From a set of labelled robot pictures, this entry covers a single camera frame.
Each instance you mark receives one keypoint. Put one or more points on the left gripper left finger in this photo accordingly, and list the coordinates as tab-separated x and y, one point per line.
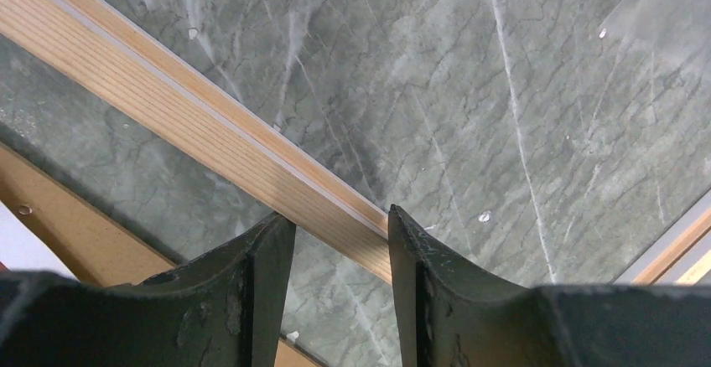
223	308

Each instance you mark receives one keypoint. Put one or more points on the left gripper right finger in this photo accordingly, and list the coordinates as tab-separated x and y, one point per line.
451	312

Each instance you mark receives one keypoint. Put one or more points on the brown backing board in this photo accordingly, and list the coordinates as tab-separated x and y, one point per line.
96	248

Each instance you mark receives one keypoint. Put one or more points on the clear acrylic sheet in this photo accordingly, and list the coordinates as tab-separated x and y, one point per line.
548	140

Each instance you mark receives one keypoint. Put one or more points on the white wooden picture frame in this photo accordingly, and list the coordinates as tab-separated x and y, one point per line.
106	53

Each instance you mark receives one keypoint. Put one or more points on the glossy photo print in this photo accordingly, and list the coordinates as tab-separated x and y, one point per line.
22	250

